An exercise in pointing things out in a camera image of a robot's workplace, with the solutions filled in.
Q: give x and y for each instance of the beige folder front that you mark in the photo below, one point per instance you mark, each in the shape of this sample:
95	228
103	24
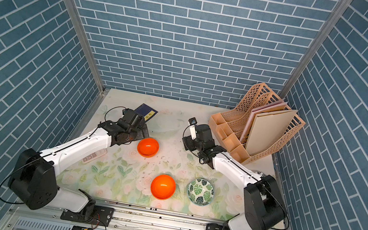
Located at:
266	130

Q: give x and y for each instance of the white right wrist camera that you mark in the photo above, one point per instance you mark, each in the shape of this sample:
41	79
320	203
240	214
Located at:
192	127

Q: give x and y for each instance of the green leaf bowl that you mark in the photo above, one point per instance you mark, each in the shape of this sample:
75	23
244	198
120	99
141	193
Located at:
200	192

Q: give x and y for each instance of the orange plastic file rack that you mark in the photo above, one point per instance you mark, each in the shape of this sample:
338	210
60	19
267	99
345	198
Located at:
228	126

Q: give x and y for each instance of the pink folder behind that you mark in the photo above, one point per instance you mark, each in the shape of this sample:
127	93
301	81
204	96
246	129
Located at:
264	110

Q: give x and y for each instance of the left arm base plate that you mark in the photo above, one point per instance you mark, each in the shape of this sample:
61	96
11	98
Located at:
90	214

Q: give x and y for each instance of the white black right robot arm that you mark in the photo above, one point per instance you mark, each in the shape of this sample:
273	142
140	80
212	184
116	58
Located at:
263	204

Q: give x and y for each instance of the dark blue book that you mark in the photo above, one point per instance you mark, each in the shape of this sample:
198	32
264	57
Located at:
146	112

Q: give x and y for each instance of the orange bowl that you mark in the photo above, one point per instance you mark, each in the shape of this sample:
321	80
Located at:
163	187
148	147

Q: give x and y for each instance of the aluminium corner post left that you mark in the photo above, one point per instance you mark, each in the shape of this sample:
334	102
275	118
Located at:
82	37

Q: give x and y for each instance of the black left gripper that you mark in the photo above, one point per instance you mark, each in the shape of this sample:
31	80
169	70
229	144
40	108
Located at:
141	134

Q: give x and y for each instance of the aluminium corner post right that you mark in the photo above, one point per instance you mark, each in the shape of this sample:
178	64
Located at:
327	27

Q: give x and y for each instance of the aluminium corner post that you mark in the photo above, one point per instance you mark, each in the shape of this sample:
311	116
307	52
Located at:
82	37
327	27

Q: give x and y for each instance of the aluminium front rail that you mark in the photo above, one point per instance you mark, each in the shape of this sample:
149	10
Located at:
158	224

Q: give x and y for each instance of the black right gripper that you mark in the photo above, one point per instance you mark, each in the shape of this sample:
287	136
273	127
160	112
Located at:
188	143

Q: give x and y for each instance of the floral table mat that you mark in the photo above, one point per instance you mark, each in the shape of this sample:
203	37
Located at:
123	175

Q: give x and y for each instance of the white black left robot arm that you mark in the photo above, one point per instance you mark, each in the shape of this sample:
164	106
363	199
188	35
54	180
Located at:
34	177

